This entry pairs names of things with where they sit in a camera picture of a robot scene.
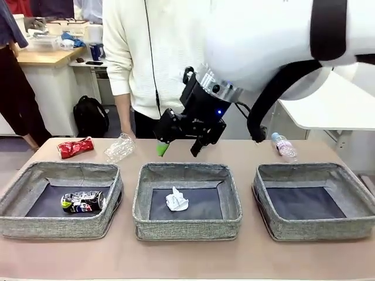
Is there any black backpack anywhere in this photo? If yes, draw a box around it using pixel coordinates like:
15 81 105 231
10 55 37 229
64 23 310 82
73 95 110 138

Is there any crushed red can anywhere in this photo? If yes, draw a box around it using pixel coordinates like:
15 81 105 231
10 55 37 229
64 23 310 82
56 136 95 160

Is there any person's right forearm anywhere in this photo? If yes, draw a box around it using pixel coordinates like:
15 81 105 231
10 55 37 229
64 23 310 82
104 55 133 132

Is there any person's right hand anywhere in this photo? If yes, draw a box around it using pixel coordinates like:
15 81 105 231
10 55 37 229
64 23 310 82
120 128 137 141

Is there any white paper roll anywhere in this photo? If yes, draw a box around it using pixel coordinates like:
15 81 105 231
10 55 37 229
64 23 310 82
87 23 104 42

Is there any light wooden crate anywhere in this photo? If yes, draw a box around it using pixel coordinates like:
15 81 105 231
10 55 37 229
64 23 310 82
46 19 90 36

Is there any grey fabric basket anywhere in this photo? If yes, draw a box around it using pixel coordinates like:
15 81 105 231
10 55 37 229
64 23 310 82
0 160 123 239
131 162 243 241
251 162 375 241

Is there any black right arm cable sleeve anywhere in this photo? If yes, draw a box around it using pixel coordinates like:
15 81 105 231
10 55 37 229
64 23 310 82
247 0 357 144

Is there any person in white sweater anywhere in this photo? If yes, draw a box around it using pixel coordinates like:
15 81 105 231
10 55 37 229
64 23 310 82
102 0 212 140

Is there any blue cloth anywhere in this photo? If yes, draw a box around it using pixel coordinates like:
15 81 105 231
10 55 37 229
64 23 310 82
60 31 87 48

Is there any clear plastic container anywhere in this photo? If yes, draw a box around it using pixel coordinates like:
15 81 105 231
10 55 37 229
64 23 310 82
29 35 62 52

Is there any thin black right gripper cable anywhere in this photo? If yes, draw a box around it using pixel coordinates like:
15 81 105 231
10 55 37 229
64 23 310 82
234 101 253 119

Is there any blue can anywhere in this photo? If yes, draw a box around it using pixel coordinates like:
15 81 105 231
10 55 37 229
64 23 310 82
89 43 102 61

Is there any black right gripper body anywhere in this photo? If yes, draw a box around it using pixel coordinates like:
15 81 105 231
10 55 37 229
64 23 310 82
175 82 235 135

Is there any clear bottle pink label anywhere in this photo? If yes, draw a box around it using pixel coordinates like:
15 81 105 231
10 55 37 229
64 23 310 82
270 131 298 162

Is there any crushed black can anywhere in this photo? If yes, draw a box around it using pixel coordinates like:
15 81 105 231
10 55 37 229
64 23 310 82
60 190 106 214

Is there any white office desk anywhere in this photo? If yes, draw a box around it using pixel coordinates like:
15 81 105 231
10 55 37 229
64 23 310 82
69 58 114 106

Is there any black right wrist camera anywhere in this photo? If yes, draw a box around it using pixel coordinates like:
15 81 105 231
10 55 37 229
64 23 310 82
179 66 197 109

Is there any thin black neck cable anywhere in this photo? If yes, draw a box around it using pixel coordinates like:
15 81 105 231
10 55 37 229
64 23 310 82
143 0 162 118

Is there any person in black trousers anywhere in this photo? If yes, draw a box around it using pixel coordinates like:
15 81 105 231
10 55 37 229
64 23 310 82
0 0 53 150

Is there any crushed clear plastic bottle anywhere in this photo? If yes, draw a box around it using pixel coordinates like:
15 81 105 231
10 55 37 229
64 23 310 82
104 132 138 164

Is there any white plastic bucket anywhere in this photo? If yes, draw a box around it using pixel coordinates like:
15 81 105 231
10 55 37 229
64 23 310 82
13 13 28 39

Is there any person in light blue shirt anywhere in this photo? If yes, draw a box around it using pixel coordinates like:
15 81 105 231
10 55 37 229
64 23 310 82
73 0 103 24

